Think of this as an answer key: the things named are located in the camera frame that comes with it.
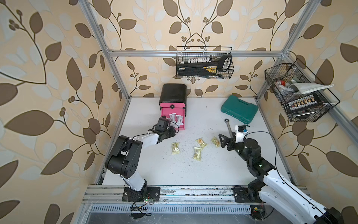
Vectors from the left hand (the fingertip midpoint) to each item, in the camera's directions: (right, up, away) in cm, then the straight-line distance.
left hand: (175, 130), depth 95 cm
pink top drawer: (-2, +17, +1) cm, 18 cm away
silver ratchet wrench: (+39, +6, +10) cm, 41 cm away
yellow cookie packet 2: (+27, -7, -3) cm, 28 cm away
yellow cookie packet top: (+17, -7, -1) cm, 19 cm away
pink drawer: (-7, +12, +7) cm, 16 cm away
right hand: (+31, 0, -14) cm, 34 cm away
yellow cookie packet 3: (+15, -14, -8) cm, 22 cm away
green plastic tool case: (+53, +13, +13) cm, 56 cm away
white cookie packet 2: (+3, +7, +2) cm, 8 cm away
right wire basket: (+65, +34, -10) cm, 74 cm away
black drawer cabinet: (-1, +24, +4) cm, 25 cm away
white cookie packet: (-2, +8, +4) cm, 10 cm away
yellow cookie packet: (+1, -12, -6) cm, 13 cm away
